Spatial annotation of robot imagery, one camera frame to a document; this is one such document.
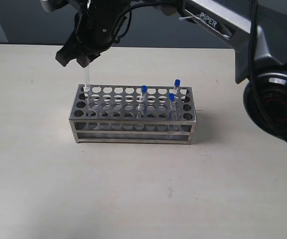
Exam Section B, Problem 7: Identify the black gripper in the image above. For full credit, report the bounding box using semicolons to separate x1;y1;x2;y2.
55;0;131;67

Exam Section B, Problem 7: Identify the blue-capped tube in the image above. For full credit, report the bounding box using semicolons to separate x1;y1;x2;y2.
169;93;178;120
83;65;90;93
172;79;180;95
136;85;147;119

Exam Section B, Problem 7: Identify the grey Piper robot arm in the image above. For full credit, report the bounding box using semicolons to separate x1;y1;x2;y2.
41;0;287;143

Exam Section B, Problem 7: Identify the stainless steel test tube rack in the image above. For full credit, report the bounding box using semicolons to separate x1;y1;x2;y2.
69;84;197;144

